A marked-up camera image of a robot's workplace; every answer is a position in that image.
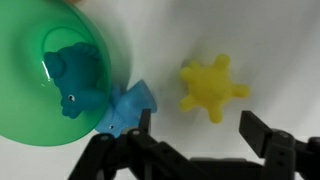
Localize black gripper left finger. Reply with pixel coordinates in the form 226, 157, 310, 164
68, 108, 214, 180

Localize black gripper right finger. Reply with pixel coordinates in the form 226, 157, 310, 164
239, 110, 320, 180

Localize yellow spiky rubber doll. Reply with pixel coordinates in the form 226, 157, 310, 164
179, 53, 252, 125

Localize green plastic bowl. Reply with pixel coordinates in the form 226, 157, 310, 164
0, 0, 113, 148

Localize teal rubber doll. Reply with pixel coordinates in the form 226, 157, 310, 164
43, 41, 108, 120

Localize light blue rubber toy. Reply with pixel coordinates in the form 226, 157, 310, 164
94, 78, 158, 139

